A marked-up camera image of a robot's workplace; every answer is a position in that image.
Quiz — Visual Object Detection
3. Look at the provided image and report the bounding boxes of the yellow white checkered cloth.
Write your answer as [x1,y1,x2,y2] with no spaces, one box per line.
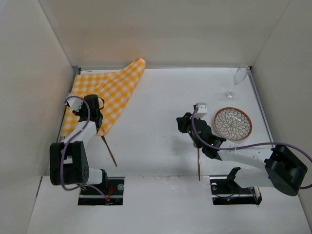
[71,58,146,136]

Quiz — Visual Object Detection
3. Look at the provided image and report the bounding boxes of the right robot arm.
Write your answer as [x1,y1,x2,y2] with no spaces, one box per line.
[176,112,312,196]

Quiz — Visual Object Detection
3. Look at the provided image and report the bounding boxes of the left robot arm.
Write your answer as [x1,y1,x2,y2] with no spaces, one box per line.
[49,93,108,186]

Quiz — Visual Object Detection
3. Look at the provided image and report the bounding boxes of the copper spoon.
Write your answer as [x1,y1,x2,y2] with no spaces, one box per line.
[193,143,201,181]

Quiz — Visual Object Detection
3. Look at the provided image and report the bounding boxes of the patterned ceramic plate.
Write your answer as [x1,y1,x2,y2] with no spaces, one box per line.
[214,107,253,141]

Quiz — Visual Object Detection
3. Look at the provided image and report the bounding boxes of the clear champagne flute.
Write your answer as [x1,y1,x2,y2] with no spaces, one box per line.
[225,64,250,99]

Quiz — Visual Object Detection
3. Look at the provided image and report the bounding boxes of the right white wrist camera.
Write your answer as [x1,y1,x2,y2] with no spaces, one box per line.
[193,102,208,119]

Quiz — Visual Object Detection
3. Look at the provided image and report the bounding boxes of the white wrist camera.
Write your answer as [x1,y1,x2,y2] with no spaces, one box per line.
[64,93,83,112]
[193,102,208,119]

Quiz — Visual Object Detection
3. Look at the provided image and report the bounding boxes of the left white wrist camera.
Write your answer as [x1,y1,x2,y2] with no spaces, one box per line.
[64,93,83,112]

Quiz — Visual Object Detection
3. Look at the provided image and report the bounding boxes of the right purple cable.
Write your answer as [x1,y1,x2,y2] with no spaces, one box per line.
[191,108,312,190]

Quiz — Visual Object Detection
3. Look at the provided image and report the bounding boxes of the purple cable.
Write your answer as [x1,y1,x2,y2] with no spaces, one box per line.
[60,95,108,200]
[191,108,312,190]

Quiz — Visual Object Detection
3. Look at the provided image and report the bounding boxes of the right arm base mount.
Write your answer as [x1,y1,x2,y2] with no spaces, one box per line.
[210,176,262,205]

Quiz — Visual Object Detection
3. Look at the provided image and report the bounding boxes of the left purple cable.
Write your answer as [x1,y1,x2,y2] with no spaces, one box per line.
[60,95,108,200]

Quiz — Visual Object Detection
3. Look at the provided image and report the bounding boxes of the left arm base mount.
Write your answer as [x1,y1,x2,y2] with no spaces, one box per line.
[78,177,125,206]

